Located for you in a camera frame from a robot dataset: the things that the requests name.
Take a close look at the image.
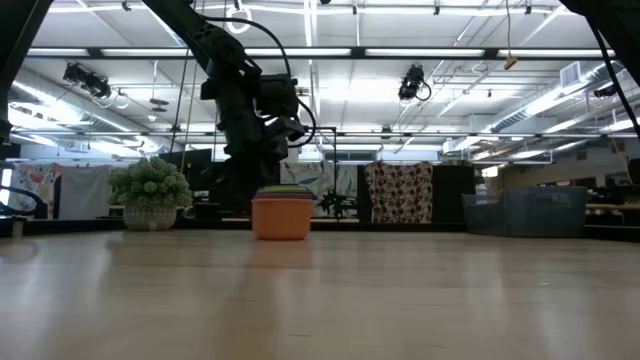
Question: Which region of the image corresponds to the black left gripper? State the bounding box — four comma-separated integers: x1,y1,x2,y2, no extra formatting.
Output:
200,69,307,201

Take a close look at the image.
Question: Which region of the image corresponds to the black curved tube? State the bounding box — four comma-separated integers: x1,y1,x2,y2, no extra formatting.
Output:
0,184,47,219

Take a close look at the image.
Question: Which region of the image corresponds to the black display screen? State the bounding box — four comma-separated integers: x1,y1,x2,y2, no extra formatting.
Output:
158,148,214,206

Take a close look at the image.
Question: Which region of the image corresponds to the pale leaf-print hanging cloth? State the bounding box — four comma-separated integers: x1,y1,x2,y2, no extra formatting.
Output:
279,160,359,219

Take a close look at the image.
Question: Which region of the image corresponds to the black ceiling-mounted device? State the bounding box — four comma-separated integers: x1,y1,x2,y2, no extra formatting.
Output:
397,63,433,103
62,62,114,100

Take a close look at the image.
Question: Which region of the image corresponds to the grey hanging cloth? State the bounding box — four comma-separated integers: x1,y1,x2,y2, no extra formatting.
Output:
58,164,112,221

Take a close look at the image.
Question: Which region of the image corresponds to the black hanging cable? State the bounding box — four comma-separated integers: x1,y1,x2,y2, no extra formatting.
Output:
168,47,195,157

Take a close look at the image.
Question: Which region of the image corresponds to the yellow hanging cable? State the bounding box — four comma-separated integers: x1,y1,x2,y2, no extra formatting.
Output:
179,59,202,172

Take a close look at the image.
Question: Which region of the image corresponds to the black aluminium table frame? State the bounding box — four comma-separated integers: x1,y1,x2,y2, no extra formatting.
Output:
0,215,640,245

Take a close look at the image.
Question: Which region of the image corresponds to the black partition panel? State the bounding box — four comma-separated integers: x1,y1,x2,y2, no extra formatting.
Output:
432,164,476,224

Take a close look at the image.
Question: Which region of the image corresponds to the yellow hanging hook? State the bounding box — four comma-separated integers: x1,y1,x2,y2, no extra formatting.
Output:
503,0,520,71

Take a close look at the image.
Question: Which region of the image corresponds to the brown patterned hanging cloth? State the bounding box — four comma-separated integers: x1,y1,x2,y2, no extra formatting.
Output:
363,160,434,225

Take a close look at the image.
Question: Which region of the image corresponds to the green potted artificial plant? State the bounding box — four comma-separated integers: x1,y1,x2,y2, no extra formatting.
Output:
106,156,194,232

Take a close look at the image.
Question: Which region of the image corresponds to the grey plastic basket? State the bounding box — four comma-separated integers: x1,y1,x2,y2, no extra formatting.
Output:
460,186,589,239

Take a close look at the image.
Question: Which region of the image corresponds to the colourful hanging cloth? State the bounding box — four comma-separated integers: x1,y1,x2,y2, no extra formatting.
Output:
9,162,64,220

